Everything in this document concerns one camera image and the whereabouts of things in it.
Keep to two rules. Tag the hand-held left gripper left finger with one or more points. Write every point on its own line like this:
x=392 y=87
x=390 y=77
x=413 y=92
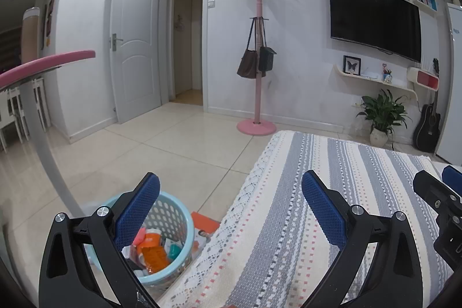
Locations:
x=139 y=207

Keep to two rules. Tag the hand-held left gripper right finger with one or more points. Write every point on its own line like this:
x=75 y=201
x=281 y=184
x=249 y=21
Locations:
x=325 y=207

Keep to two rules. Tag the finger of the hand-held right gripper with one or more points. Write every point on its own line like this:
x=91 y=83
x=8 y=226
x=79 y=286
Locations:
x=453 y=178
x=433 y=189

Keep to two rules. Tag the light blue plastic basket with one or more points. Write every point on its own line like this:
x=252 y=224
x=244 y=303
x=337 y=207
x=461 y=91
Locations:
x=180 y=221

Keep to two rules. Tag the orange plastic bag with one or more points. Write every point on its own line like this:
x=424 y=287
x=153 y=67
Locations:
x=155 y=257

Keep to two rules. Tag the striped lace blanket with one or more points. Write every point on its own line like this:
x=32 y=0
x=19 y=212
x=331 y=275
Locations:
x=281 y=221

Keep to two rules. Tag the black acoustic guitar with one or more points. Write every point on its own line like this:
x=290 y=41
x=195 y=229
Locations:
x=427 y=131

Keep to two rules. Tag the teal small packet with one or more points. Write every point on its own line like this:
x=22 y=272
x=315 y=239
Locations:
x=174 y=252

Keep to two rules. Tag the orange flat box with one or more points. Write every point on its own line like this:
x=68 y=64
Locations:
x=205 y=221

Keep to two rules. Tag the potted green plant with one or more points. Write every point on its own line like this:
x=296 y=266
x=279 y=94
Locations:
x=382 y=109

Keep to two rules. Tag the white refrigerator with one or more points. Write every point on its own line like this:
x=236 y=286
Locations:
x=453 y=77

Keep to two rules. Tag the white and red box shelf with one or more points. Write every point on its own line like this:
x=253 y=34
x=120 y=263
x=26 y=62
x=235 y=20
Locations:
x=427 y=80

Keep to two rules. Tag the pen holder with pens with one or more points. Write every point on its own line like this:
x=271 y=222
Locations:
x=387 y=77

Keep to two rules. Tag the pink coat rack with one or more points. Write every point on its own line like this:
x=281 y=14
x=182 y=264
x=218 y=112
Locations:
x=257 y=106

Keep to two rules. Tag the white wavy shelf under television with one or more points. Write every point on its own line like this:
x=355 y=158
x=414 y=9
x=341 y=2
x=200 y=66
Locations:
x=375 y=80

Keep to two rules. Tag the white chair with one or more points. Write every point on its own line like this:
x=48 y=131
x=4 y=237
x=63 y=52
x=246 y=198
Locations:
x=14 y=116
x=46 y=106

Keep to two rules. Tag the black handbag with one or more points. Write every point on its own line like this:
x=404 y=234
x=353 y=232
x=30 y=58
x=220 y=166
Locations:
x=266 y=59

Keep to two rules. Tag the brown handbag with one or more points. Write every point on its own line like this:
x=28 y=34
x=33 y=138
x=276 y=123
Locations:
x=249 y=64

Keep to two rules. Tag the black television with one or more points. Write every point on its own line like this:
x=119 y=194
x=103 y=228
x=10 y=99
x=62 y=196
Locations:
x=371 y=15

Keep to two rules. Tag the white panel door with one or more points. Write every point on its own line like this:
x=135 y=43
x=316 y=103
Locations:
x=135 y=23

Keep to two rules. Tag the tall standing air conditioner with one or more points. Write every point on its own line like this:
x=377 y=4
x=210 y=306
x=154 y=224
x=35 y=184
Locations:
x=30 y=37

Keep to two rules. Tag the butterfly picture frame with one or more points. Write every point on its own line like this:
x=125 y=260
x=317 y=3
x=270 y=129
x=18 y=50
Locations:
x=352 y=65

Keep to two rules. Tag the pink table with white pedestal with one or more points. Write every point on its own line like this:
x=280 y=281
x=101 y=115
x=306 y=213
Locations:
x=36 y=64

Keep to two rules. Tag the wall poster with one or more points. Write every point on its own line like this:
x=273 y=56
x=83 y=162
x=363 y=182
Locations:
x=49 y=23

